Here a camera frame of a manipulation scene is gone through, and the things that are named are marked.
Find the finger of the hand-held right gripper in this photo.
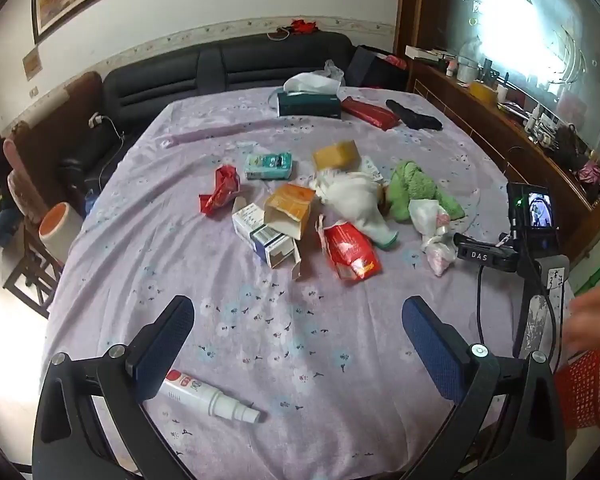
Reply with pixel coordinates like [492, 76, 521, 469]
[453, 232, 502, 251]

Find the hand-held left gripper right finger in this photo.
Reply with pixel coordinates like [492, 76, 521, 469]
[401, 296, 566, 480]

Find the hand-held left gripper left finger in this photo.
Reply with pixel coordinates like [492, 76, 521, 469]
[31, 295, 196, 480]

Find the white plastic bag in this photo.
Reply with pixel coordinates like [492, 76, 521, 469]
[408, 199, 458, 278]

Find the white spray bottle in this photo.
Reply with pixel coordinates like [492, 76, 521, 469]
[157, 369, 262, 425]

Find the green plush cloth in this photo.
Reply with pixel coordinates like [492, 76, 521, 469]
[385, 160, 467, 222]

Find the torn red carton box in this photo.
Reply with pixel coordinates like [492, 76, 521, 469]
[316, 215, 383, 281]

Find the small white paper packet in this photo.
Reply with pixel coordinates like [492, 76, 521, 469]
[361, 156, 385, 183]

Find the white cloth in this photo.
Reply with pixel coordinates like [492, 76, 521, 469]
[310, 169, 400, 250]

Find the white medicine box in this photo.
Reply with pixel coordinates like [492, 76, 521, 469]
[231, 197, 302, 281]

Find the brown tape roll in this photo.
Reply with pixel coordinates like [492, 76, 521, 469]
[313, 140, 361, 171]

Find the red wrapper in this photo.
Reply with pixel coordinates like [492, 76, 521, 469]
[198, 164, 242, 218]

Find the red plastic mesh basket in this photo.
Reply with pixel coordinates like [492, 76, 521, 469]
[552, 349, 600, 431]

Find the orange carton box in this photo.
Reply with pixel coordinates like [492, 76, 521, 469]
[263, 183, 317, 241]

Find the teal tissue pack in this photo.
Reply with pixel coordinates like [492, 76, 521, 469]
[243, 152, 295, 181]

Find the person's right hand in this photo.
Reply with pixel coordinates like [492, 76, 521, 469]
[565, 285, 600, 361]

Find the pink bag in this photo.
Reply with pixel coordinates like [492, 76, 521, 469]
[577, 160, 600, 191]

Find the black handbag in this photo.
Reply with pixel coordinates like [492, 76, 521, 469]
[550, 125, 588, 171]

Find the wooden partition cabinet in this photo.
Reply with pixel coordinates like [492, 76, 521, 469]
[395, 0, 600, 271]

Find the black plastic tool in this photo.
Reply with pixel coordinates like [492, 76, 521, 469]
[385, 99, 442, 131]

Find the white roll orange end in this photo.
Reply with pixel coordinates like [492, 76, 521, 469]
[39, 202, 85, 266]

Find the small yellow box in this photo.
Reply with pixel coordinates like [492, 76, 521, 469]
[470, 81, 496, 106]

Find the wooden chair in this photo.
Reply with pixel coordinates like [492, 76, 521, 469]
[2, 220, 66, 321]

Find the long red packet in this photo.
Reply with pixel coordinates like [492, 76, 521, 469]
[341, 96, 401, 131]

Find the white jar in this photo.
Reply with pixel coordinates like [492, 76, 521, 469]
[457, 40, 483, 83]

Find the stack of books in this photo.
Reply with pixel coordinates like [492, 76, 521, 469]
[405, 45, 456, 63]

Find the black paper bag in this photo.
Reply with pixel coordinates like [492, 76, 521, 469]
[347, 45, 408, 91]

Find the frosted glass panel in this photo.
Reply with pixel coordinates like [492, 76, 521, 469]
[450, 0, 600, 176]

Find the dark green tissue box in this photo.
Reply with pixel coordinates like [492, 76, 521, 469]
[276, 72, 342, 120]

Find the pink fluffy chair cover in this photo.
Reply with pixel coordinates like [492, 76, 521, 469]
[2, 135, 48, 221]

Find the brown armchair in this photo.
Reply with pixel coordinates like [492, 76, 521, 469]
[17, 71, 106, 206]

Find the black leather sofa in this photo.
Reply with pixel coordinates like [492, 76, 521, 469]
[57, 30, 361, 196]

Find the red cloth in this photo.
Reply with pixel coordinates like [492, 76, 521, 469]
[287, 19, 321, 36]

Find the black cable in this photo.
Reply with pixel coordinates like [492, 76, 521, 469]
[475, 240, 568, 376]

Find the white charger with cable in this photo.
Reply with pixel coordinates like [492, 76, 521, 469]
[89, 112, 126, 196]

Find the yellow wall notice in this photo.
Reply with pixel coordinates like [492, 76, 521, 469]
[22, 52, 43, 81]

